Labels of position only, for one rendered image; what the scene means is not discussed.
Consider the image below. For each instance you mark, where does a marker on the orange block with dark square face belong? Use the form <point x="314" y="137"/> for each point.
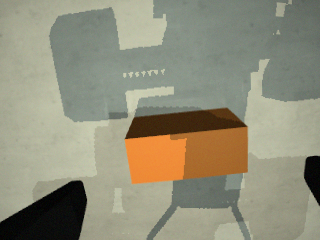
<point x="186" y="145"/>

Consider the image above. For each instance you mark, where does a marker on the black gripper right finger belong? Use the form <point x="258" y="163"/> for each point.
<point x="312" y="175"/>

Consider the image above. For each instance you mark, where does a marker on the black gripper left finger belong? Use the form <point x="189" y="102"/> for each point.
<point x="57" y="216"/>

